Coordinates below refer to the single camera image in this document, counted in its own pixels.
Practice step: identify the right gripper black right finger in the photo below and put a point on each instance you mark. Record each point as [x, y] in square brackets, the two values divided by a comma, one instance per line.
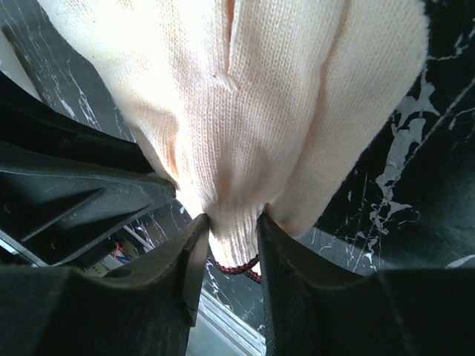
[314, 307]

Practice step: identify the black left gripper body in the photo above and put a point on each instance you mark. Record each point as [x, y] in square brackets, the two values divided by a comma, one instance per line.
[66, 188]

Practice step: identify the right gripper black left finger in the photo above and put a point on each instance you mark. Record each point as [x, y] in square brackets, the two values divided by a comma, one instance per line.
[145, 307]

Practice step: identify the cream glove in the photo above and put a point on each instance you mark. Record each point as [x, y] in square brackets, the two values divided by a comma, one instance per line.
[251, 107]

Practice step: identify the aluminium front rail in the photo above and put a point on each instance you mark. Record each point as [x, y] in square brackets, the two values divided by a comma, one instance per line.
[239, 338]

